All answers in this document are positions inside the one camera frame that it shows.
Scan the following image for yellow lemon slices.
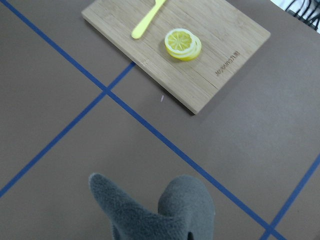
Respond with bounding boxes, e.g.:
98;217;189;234
164;28;202;62

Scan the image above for yellow plastic knife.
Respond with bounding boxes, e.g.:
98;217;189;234
131;0;166;40

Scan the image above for dark grey cloth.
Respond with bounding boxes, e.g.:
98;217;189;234
88;173;215;240

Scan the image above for wooden cutting board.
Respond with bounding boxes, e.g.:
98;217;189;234
81;0;271;114

